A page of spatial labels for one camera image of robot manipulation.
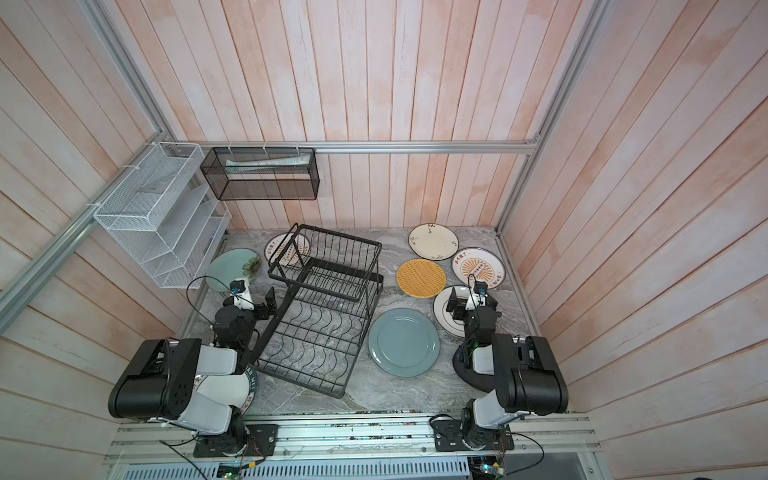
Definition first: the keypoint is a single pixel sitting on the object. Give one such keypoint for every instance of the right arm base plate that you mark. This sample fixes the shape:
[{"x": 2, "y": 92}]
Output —
[{"x": 452, "y": 435}]

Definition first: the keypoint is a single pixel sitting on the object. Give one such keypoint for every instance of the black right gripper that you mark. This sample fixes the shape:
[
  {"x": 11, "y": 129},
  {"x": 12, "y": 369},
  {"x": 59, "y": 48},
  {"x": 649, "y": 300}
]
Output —
[{"x": 456, "y": 306}]

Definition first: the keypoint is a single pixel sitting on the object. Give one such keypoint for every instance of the cream plate with berry sprigs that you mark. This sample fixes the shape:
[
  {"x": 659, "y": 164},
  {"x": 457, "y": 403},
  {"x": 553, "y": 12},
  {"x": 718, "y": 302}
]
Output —
[{"x": 433, "y": 242}]

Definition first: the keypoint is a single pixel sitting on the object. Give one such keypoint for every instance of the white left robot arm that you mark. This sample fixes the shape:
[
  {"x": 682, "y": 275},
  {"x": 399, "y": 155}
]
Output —
[{"x": 159, "y": 383}]

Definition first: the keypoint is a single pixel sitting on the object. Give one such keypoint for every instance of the black mesh wall basket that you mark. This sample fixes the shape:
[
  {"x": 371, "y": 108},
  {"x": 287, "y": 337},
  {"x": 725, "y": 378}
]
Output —
[{"x": 262, "y": 173}]

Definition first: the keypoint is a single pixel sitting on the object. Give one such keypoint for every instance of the large grey-green plate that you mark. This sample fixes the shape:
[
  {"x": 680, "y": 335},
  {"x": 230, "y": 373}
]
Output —
[{"x": 404, "y": 342}]

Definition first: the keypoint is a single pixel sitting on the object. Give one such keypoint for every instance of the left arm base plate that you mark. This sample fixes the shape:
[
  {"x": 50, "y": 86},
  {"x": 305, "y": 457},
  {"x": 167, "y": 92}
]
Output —
[{"x": 257, "y": 440}]

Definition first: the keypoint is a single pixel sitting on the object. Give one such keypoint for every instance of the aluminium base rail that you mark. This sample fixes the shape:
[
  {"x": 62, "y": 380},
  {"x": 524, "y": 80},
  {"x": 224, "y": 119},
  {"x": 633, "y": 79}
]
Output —
[{"x": 352, "y": 435}]

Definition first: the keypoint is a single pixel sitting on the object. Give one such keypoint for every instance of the white plate dark green rim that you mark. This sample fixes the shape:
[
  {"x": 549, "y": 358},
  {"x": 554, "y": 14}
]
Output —
[{"x": 234, "y": 390}]

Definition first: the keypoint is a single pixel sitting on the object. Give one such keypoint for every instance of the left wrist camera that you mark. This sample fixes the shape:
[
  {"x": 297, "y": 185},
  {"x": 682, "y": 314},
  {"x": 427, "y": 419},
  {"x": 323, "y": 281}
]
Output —
[{"x": 240, "y": 292}]

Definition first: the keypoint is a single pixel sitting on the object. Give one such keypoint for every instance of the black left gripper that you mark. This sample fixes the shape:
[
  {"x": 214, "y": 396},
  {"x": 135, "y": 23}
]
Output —
[{"x": 267, "y": 303}]

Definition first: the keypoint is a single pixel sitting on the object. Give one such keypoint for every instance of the black wire dish rack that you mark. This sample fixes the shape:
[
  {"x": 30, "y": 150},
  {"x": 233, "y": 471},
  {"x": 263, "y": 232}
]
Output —
[{"x": 319, "y": 329}]

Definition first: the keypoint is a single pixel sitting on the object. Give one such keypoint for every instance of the aluminium wall frame rail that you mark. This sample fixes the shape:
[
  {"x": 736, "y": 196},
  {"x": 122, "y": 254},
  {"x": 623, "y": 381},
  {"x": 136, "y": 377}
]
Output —
[{"x": 382, "y": 147}]

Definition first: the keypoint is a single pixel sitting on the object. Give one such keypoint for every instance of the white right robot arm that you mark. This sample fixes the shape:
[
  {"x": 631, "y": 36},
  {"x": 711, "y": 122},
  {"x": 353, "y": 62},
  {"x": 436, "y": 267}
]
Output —
[{"x": 519, "y": 375}]

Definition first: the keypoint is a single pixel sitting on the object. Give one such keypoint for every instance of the white plate orange sunburst right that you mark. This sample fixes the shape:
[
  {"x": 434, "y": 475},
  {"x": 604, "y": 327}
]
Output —
[{"x": 479, "y": 263}]

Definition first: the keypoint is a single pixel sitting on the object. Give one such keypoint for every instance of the white plate orange sunburst left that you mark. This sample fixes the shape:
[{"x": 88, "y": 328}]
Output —
[{"x": 287, "y": 248}]

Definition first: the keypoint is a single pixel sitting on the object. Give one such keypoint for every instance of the white plate orange sunburst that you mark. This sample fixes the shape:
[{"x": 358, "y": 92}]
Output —
[
  {"x": 479, "y": 263},
  {"x": 287, "y": 248}
]

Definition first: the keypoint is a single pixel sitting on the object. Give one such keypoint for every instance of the yellow woven plate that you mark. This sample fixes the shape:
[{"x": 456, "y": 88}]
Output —
[{"x": 421, "y": 278}]

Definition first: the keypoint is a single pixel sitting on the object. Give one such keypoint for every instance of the pale green leaf plate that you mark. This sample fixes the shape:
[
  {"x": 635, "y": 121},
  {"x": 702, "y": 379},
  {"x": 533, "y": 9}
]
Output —
[{"x": 231, "y": 265}]

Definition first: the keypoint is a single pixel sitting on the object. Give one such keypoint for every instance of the white mesh wall shelf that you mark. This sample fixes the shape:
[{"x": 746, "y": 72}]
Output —
[{"x": 165, "y": 222}]

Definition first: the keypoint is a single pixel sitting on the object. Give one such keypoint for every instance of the black round plate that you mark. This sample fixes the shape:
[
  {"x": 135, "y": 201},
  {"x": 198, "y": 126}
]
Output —
[{"x": 482, "y": 382}]

